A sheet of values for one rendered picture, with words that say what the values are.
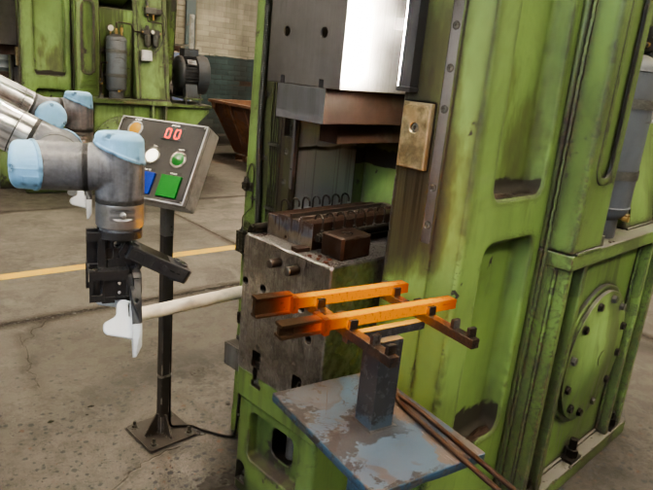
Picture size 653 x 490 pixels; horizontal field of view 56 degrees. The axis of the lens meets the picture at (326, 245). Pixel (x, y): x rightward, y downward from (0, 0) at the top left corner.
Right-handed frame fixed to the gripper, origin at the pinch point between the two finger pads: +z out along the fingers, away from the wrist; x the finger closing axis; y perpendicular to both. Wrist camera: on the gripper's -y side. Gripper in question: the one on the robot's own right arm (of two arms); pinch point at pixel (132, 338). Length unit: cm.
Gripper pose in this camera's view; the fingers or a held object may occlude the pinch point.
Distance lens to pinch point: 111.8
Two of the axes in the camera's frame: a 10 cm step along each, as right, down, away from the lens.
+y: -9.0, 0.3, -4.3
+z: -0.9, 9.6, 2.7
